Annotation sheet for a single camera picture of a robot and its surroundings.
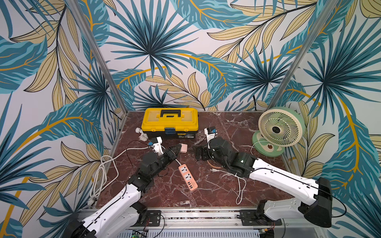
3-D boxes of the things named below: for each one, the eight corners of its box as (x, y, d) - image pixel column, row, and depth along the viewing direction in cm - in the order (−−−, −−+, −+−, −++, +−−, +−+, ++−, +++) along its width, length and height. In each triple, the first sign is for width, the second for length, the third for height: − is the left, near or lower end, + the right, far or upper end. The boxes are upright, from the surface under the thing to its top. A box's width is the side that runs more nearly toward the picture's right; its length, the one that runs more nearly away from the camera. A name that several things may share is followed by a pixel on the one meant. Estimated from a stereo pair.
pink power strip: (190, 192, 84) (191, 190, 81) (178, 168, 92) (177, 166, 90) (197, 188, 85) (198, 186, 82) (184, 165, 94) (184, 162, 91)
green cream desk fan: (247, 148, 102) (266, 116, 76) (250, 136, 108) (269, 103, 83) (277, 160, 97) (309, 130, 71) (279, 147, 103) (309, 115, 78)
